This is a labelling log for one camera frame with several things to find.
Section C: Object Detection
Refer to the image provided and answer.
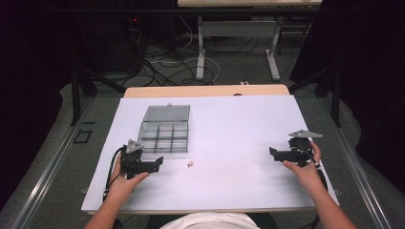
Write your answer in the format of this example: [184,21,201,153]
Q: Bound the dark device with red light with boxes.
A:
[122,15,144,42]

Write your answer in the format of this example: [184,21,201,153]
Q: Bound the white paper sheet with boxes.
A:
[81,94,340,212]

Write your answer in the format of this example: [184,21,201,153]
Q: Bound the person's right hand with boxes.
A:
[282,141,326,192]

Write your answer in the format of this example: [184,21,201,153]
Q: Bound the black metal stand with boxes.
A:
[288,65,343,128]
[70,63,127,127]

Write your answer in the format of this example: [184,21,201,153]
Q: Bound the tangle of floor cables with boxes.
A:
[127,15,259,88]

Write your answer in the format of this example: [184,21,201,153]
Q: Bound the person's white shirt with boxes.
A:
[159,212,262,229]

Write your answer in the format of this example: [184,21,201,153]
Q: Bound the clear plastic compartment box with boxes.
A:
[137,102,191,160]

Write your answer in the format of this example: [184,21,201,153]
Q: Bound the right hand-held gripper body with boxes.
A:
[272,129,324,168]

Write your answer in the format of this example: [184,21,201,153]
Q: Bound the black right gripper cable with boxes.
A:
[294,144,329,192]

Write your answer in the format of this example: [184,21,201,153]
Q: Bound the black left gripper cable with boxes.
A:
[102,146,126,202]

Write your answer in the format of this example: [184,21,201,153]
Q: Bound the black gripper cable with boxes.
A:
[102,146,126,202]
[294,144,329,192]

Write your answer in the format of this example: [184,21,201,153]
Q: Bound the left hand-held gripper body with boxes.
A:
[119,138,160,180]

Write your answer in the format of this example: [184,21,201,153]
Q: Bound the white-legged desk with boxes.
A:
[177,0,323,82]

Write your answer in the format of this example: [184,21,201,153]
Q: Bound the person's left hand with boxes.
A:
[106,154,150,201]

